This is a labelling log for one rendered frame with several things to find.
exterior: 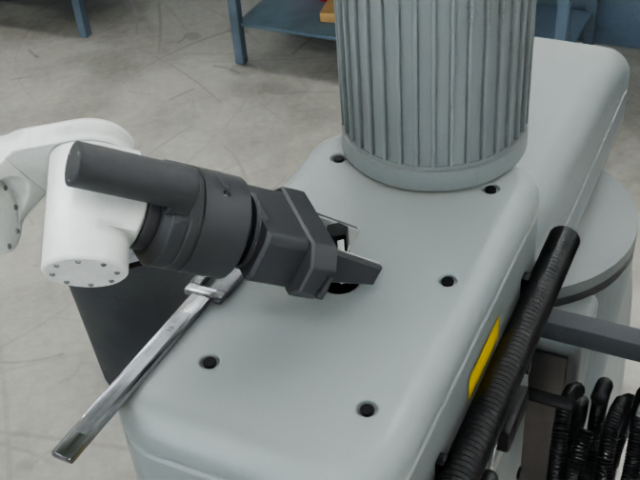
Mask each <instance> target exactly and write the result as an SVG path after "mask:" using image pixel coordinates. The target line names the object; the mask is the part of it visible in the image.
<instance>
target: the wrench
mask: <svg viewBox="0 0 640 480"><path fill-rule="evenodd" d="M243 279H244V277H243V275H242V273H241V272H240V271H237V270H235V271H233V272H232V273H231V274H230V275H229V276H228V278H227V279H226V280H225V281H224V282H223V283H222V285H221V286H220V287H219V288H218V289H217V290H214V289H210V288H207V287H204V285H205V284H206V283H207V282H208V281H209V280H210V277H206V276H201V275H195V276H194V277H193V278H192V279H191V280H190V283H189V284H188V285H187V286H186V287H185V289H184V292H185V294H186V295H189V297H188V298H187V300H186V301H185V302H184V303H183V304H182V305H181V306H180V307H179V309H178V310H177V311H176V312H175V313H174V314H173V315H172V316H171V318H170V319H169V320H168V321H167V322H166V323H165V324H164V326H163V327H162V328H161V329H160V330H159V331H158V332H156V334H155V335H154V336H153V337H152V338H151V340H149V342H148V344H147V345H146V346H145V347H144V348H142V349H141V351H140V352H139V353H138V354H137V355H136V356H135V357H134V358H133V360H132V361H131V362H130V363H129V364H128V365H127V366H126V368H125V369H124V370H123V371H122V372H121V373H120V374H119V375H118V377H117V378H116V379H115V380H114V381H113V382H112V383H111V384H110V386H109V387H108V388H107V389H106V390H105V391H104V392H103V394H102V395H101V396H100V397H99V398H98V399H97V400H96V401H95V403H94V404H93V405H92V406H91V407H90V408H89V409H88V411H87V412H86V413H85V414H84V415H83V416H82V417H81V418H80V420H79V421H78V422H77V423H76V424H75V425H74V426H73V427H72V429H71V430H70V431H69V432H68V433H67V434H66V435H65V437H64V438H63V439H62V440H61V441H60V442H59V443H58V444H57V446H56V447H55V448H54V449H53V450H52V451H51V454H52V456H53V457H55V458H57V459H59V460H62V461H64V462H67V463H69V464H73V462H74V461H75V460H76V459H77V458H78V457H79V455H80V454H81V453H82V452H83V451H84V450H85V448H86V447H87V446H88V445H89V444H90V442H91V441H92V440H93V439H94V438H95V437H96V435H97V434H98V433H99V432H100V431H101V430H102V428H104V427H105V426H106V425H107V424H108V422H109V420H111V418H112V417H113V415H114V414H115V413H116V412H118V411H119V409H120V408H121V407H122V406H123V405H124V404H125V402H126V401H127V400H128V399H129V398H130V397H131V395H132V394H133V393H134V392H135V391H136V390H137V388H138V387H139V386H140V385H141V384H142V383H143V381H144V380H145V379H146V378H147V377H148V376H149V374H150V373H151V372H152V371H153V370H154V368H155V367H156V366H157V365H158V364H159V363H160V361H161V360H162V359H163V358H164V357H165V356H166V354H167V353H168V352H169V351H170V350H171V348H172V347H173V346H174V345H175V344H176V343H177V341H178V340H179V339H180V338H181V337H182V336H183V334H184V333H185V332H186V331H187V330H188V329H189V327H190V326H191V325H192V324H193V323H194V321H195V320H196V319H197V318H198V317H199V316H200V314H201V313H202V312H203V311H204V310H205V309H206V307H207V306H208V305H209V304H210V302H212V303H215V304H218V305H221V304H222V303H223V301H224V300H225V299H226V297H227V298H228V297H229V296H230V294H231V293H232V292H233V291H234V290H235V289H236V287H237V286H238V285H239V284H240V283H241V281H242V280H243Z"/></svg>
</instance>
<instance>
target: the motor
mask: <svg viewBox="0 0 640 480"><path fill-rule="evenodd" d="M333 3H334V17H335V32H336V47H337V62H338V76H339V91H340V106H341V121H342V122H341V130H342V144H343V150H344V153H345V154H346V156H347V158H348V159H349V161H350V162H351V163H352V164H353V165H354V166H355V167H356V168H357V169H358V170H360V171H361V172H362V173H364V174H366V175H367V176H368V177H370V178H372V179H374V180H376V181H378V182H381V183H383V184H386V185H389V186H392V187H396V188H399V189H404V190H416V191H450V190H462V189H467V188H471V187H475V186H478V185H481V184H484V183H487V182H489V181H490V180H493V179H495V178H497V177H498V176H500V175H502V174H504V173H505V172H507V171H508V170H510V169H511V168H513V167H514V166H515V165H516V164H517V163H518V162H519V160H520V159H521V158H522V156H523V155H524V153H525V150H526V148H527V144H528V130H529V108H530V82H531V68H532V55H533V41H534V28H535V13H536V0H333Z"/></svg>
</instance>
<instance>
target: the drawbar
mask: <svg viewBox="0 0 640 480"><path fill-rule="evenodd" d="M327 231H328V232H329V234H330V237H331V238H332V240H333V242H334V243H335V245H336V247H337V248H338V245H337V241H339V240H342V239H344V247H345V251H348V248H349V245H350V241H349V227H347V226H345V225H343V224H341V223H339V222H338V223H334V224H331V225H327ZM350 291H352V285H351V284H348V283H344V284H340V283H333V282H331V284H330V293H334V294H342V293H347V292H350Z"/></svg>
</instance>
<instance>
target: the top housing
mask: <svg viewBox="0 0 640 480"><path fill-rule="evenodd" d="M283 187H287V188H291V189H295V190H302V191H304V192H305V194H306V195H307V196H308V198H309V200H310V202H311V204H312V205H313V207H314V209H315V210H316V212H318V213H321V214H323V215H326V216H328V217H331V218H334V219H336V220H339V221H342V222H345V223H347V224H350V225H353V226H355V227H357V228H358V229H359V234H358V236H357V237H356V239H355V241H354V242H353V245H352V247H351V248H350V253H353V254H356V255H359V256H362V257H365V258H368V259H370V260H373V261H376V262H379V263H380V265H381V266H382V270H381V272H380V273H379V275H378V277H377V279H376V281H375V282H374V284H373V285H361V284H351V285H352V291H350V292H347V293H342V294H334V293H330V288H328V290H327V292H326V294H325V296H324V298H323V300H319V299H316V298H313V299H309V298H304V297H298V296H292V295H288V293H287V291H286V289H285V287H280V286H274V285H269V284H263V283H258V282H252V281H248V280H246V279H243V280H242V281H241V283H240V284H239V285H238V286H237V287H236V289H235V290H234V291H233V292H232V293H231V294H230V296H229V297H228V298H227V297H226V299H225V300H224V301H223V303H222V304H221V305H218V304H215V303H212V302H210V304H209V305H208V306H207V307H206V309H205V310H204V311H203V312H202V313H201V314H200V316H199V317H198V318H197V319H196V320H195V321H194V323H193V324H192V325H191V326H190V327H189V329H188V330H187V331H186V332H185V333H184V334H183V336H182V337H181V338H180V339H179V340H178V341H177V343H176V344H175V345H174V346H173V347H172V348H171V350H170V351H169V352H168V353H167V354H166V356H165V357H164V358H163V359H162V360H161V361H160V363H159V364H158V365H157V366H156V367H155V368H154V370H153V371H152V372H151V373H150V374H149V376H148V377H147V378H146V379H145V380H144V381H143V383H142V384H141V385H140V386H139V387H138V388H137V390H136V391H135V392H134V393H133V394H132V395H131V397H130V398H129V399H128V400H127V401H126V402H125V404H124V405H123V406H122V407H121V408H120V409H119V414H120V420H121V423H122V426H123V431H124V433H125V437H126V440H127V444H128V447H129V451H130V457H131V460H132V464H133V466H134V470H135V473H136V477H137V480H435V462H436V460H437V458H438V456H439V453H440V452H443V453H445V454H448V453H449V451H450V447H451V444H452V443H453V440H454V438H455V437H456V434H457V432H458V430H459V429H460V426H461V424H462V422H463V420H464V418H465V415H466V413H467V411H468V409H469V406H470V404H471V401H472V399H473V397H474V395H475V393H476V392H477V389H478V387H479V384H480V383H481V380H482V378H483V376H484V374H485V371H486V370H487V367H488V365H489V363H490V360H491V358H492V356H493V354H494V352H495V350H496V347H497V346H498V343H499V341H500V339H501V337H502V334H503V333H504V330H505V328H506V326H507V324H508V322H509V320H510V318H511V315H512V312H513V311H514V308H515V306H516V304H517V302H518V300H519V298H520V292H521V280H522V277H523V275H524V273H525V271H526V272H531V271H532V269H533V267H534V258H535V247H536V235H537V224H538V212H539V211H538V207H539V189H538V188H537V185H536V183H535V182H534V180H533V179H532V177H531V176H530V175H529V174H527V173H526V172H525V171H523V170H521V169H519V168H517V167H515V166H514V167H513V168H511V169H510V170H508V171H507V172H505V173H504V174H502V175H500V176H498V177H497V178H495V179H493V180H490V181H489V182H487V183H484V184H481V185H478V186H475V187H471V188H467V189H462V190H450V191H416V190H404V189H399V188H396V187H392V186H389V185H386V184H383V183H381V182H378V181H376V180H374V179H372V178H370V177H368V176H367V175H366V174H364V173H362V172H361V171H360V170H358V169H357V168H356V167H355V166H354V165H353V164H352V163H351V162H350V161H349V159H348V158H347V156H346V154H345V153H344V150H343V144H342V135H339V136H334V137H332V138H329V139H327V140H325V141H323V142H322V143H320V144H319V145H318V146H317V147H316V148H315V149H314V150H313V151H312V152H311V153H310V155H309V156H308V157H307V158H306V159H305V161H304V162H303V163H302V164H301V165H300V167H299V168H298V169H297V170H296V171H295V173H294V174H293V175H292V176H291V177H290V179H289V180H288V181H287V182H286V184H285V185H284V186H283Z"/></svg>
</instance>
